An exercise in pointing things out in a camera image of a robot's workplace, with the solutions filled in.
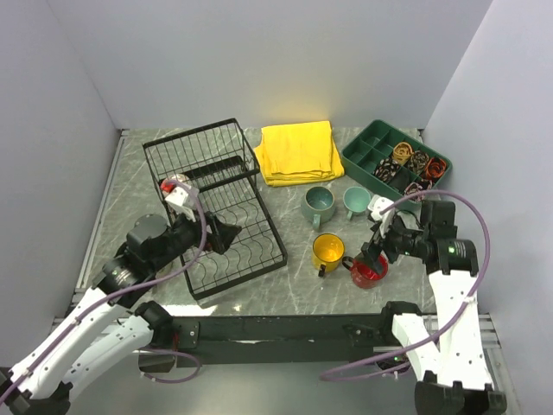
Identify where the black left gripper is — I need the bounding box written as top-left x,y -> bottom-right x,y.
149,203 -> 241,272

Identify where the red mug black handle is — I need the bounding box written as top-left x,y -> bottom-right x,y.
341,255 -> 388,289

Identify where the yellow mug black handle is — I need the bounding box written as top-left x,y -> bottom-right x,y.
312,233 -> 345,278

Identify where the grey-green ceramic mug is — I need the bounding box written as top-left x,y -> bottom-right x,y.
301,186 -> 336,232

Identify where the pink iridescent mug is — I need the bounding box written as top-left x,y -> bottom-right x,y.
160,174 -> 189,193

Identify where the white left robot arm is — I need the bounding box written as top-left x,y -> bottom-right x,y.
1,212 -> 242,414

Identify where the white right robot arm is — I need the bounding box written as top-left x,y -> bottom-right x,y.
361,195 -> 507,414

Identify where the teal ceramic cup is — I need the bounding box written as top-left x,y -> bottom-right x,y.
342,186 -> 372,220

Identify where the pink patterned rolled tie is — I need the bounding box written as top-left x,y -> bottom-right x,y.
404,179 -> 433,202

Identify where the black floral rolled tie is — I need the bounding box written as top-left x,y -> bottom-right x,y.
372,157 -> 401,182

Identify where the green divided organizer tray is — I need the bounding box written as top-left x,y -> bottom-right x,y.
341,119 -> 453,201

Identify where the dark patterned rolled tie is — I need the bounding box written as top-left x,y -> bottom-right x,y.
406,150 -> 430,175

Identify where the yellow rolled tie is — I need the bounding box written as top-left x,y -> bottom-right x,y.
392,141 -> 413,165

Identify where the orange black rolled tie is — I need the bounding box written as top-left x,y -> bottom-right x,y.
422,156 -> 448,182

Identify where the folded yellow cloth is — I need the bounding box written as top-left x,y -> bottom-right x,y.
254,120 -> 345,187

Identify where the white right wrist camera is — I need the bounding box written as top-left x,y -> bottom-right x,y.
367,195 -> 395,223

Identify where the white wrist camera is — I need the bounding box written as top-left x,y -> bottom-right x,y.
367,195 -> 395,223
160,179 -> 199,220

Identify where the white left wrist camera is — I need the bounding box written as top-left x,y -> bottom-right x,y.
160,179 -> 199,220

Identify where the black wire dish rack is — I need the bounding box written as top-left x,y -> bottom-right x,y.
143,118 -> 288,300

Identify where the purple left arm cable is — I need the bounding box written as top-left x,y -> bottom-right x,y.
0,183 -> 215,405

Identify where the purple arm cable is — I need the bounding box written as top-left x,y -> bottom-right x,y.
319,188 -> 492,382
0,183 -> 215,405

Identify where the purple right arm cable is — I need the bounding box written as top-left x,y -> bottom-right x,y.
319,188 -> 492,382

